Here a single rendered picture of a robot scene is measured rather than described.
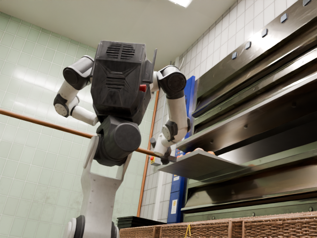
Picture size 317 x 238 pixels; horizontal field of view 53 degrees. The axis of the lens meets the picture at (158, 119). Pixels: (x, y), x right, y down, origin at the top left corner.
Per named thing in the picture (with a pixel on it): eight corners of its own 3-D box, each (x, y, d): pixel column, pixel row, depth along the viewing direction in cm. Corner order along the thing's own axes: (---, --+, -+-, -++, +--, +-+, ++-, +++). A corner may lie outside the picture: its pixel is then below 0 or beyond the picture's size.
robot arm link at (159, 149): (172, 144, 193) (170, 137, 182) (167, 160, 189) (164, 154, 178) (155, 139, 195) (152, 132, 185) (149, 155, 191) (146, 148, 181)
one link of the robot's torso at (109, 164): (129, 164, 129) (133, 137, 134) (97, 156, 124) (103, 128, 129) (118, 170, 140) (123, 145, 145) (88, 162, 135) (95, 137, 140)
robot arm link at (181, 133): (177, 143, 177) (192, 136, 160) (162, 149, 173) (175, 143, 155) (170, 126, 178) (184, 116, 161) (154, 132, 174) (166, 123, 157)
